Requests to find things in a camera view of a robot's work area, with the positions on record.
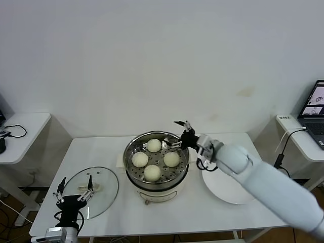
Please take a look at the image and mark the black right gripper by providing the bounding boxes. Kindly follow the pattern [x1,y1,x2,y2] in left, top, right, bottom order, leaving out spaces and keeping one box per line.
[169,120,202,150]

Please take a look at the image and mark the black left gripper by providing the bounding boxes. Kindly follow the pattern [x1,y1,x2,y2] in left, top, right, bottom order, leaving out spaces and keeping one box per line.
[52,175,96,227]

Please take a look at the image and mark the white steamed baozi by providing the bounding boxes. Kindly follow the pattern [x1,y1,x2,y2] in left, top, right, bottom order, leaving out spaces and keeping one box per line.
[143,165,162,182]
[164,151,181,168]
[147,138,162,153]
[132,152,149,168]

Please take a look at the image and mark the round glass lid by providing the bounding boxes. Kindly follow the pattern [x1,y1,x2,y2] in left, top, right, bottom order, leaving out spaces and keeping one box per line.
[61,166,119,220]

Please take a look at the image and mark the stainless steel steamer basket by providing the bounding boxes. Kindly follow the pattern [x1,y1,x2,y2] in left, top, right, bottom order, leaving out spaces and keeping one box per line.
[115,130,198,189]

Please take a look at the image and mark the cream electric cooker base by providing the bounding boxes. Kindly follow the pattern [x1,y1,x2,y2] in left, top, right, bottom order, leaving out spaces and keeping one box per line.
[125,164,190,205]

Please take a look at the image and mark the white round plate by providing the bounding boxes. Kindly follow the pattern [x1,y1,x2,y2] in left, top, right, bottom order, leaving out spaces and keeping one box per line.
[201,164,257,205]

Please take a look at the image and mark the white side table with mouse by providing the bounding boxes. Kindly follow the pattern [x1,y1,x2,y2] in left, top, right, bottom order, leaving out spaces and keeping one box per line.
[0,112,74,226]

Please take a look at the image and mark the white side table with label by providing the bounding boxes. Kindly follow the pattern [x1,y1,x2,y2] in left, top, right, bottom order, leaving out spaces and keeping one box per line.
[253,113,324,193]

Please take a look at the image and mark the grey laptop with dark screen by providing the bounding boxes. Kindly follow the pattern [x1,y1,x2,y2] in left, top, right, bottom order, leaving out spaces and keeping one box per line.
[297,80,324,149]

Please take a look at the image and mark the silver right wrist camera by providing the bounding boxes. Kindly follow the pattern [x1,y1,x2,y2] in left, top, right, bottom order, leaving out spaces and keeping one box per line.
[198,135,219,163]

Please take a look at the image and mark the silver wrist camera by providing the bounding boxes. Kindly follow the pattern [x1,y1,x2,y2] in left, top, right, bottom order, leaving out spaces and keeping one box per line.
[198,135,219,163]
[45,227,64,241]

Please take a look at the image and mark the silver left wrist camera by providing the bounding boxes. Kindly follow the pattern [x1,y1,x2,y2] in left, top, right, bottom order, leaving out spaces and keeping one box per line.
[45,227,64,241]

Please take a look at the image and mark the black looped cable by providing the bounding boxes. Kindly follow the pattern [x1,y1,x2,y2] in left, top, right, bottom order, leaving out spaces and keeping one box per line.
[0,124,27,139]

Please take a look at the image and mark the white laptop cable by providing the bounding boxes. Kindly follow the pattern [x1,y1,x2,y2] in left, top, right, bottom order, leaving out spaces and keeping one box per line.
[276,128,308,153]

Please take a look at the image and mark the black power adapter cable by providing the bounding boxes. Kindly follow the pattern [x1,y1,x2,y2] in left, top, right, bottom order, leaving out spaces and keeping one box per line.
[274,128,308,179]

